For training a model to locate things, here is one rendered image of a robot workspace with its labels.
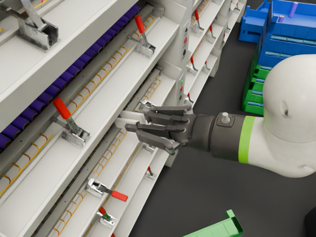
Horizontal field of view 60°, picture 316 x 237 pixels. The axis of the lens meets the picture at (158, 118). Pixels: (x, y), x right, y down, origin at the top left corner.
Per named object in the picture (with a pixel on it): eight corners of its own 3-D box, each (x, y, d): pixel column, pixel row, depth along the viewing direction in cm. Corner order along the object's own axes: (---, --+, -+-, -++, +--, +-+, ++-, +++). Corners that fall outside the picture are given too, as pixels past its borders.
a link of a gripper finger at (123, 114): (142, 115, 62) (143, 113, 63) (117, 111, 65) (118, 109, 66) (145, 124, 64) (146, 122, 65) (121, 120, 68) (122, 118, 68)
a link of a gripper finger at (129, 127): (147, 130, 62) (141, 140, 60) (128, 127, 64) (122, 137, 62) (145, 125, 61) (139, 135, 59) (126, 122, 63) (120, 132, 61)
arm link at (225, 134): (239, 174, 54) (248, 139, 60) (237, 135, 46) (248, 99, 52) (209, 167, 57) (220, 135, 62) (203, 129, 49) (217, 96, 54)
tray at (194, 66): (220, 33, 147) (232, 11, 136) (178, 109, 111) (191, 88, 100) (186, 15, 148) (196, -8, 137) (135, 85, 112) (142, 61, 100)
